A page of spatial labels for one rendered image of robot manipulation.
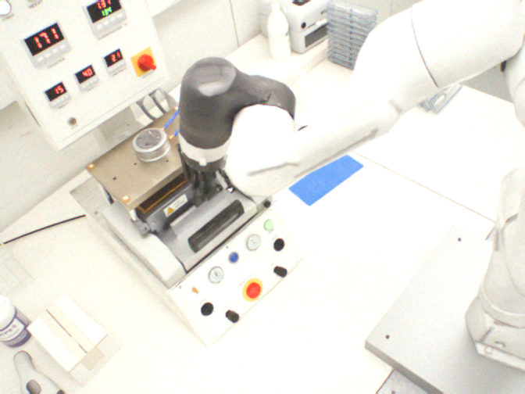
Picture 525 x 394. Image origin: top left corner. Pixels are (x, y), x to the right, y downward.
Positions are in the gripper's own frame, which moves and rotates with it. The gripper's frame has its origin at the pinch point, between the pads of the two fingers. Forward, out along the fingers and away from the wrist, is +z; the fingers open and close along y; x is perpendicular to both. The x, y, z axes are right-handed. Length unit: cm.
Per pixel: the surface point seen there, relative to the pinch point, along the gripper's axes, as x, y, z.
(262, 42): 81, -53, 51
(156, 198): -5.9, -7.4, 5.9
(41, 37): -8.0, -38.5, -18.5
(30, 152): -16, -59, 42
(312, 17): 90, -39, 31
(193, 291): -11.6, 11.8, 16.2
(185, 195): -0.3, -4.3, 6.4
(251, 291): 0.4, 20.0, 22.8
